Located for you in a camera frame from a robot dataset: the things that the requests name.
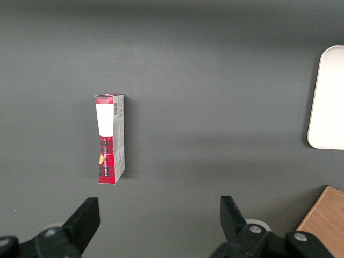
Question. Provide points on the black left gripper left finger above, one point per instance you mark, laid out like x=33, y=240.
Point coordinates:
x=75, y=228

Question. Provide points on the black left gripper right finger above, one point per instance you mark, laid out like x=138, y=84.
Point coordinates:
x=236, y=236

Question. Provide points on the cream rectangular tray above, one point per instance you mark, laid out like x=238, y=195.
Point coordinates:
x=329, y=102

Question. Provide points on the red plaid cardboard box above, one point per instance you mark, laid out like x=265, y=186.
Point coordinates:
x=107, y=161

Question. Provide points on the wooden drawer cabinet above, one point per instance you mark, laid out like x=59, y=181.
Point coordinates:
x=328, y=217

